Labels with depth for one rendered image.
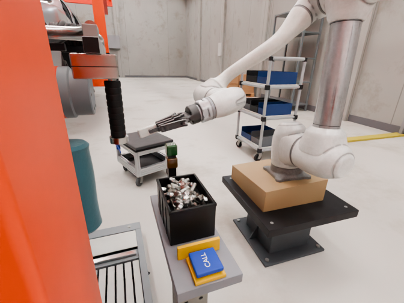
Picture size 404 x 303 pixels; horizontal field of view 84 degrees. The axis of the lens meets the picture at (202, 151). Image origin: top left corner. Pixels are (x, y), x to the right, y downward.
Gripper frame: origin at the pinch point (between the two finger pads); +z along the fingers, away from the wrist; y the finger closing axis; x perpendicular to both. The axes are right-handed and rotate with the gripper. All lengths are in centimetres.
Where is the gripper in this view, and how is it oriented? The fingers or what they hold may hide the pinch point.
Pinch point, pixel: (147, 130)
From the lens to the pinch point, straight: 84.4
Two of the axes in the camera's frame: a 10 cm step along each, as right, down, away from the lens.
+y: 4.2, 3.4, -8.4
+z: -8.8, 3.7, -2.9
